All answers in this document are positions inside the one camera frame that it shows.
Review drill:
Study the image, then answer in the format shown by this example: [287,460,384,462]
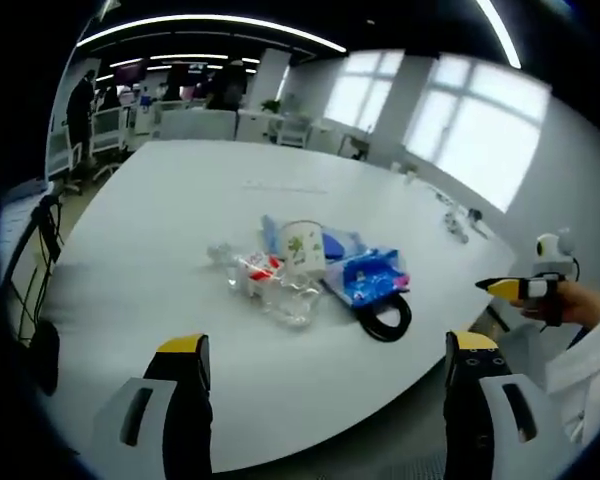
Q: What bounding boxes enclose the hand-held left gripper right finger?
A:
[443,329,552,480]

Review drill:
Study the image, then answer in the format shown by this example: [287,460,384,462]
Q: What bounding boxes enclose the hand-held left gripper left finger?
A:
[90,333,214,480]

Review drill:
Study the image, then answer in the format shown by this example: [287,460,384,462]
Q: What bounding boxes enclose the black cable coil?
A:
[352,292,413,344]

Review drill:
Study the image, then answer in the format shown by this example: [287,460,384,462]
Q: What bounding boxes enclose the blue patterned packet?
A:
[324,247,412,307]

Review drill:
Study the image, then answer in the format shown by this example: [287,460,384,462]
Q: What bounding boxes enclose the clear plastic bottle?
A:
[207,243,324,332]

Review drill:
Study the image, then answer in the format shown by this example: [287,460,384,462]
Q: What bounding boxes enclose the red and white wrapper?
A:
[238,251,286,297]

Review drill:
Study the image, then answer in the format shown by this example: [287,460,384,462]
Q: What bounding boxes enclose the blue and white cloth pouch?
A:
[259,214,369,264]

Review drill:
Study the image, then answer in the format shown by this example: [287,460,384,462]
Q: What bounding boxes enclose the white cup with green print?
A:
[278,220,327,279]

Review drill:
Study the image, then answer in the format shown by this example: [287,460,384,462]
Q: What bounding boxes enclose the small items on table edge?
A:
[389,162,491,245]

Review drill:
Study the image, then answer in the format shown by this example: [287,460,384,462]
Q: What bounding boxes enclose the person's right hand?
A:
[509,280,600,329]

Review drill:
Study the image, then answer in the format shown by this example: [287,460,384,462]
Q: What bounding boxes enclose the window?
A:
[404,54,551,214]

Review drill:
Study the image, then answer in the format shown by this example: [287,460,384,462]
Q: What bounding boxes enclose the white table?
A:
[29,139,519,474]

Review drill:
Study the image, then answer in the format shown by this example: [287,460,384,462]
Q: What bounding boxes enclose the white office chair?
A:
[87,107,131,184]

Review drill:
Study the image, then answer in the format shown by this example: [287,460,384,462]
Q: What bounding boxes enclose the white office desks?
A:
[149,97,341,149]

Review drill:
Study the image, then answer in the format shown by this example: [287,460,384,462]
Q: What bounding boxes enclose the ceiling light strip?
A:
[74,13,349,54]

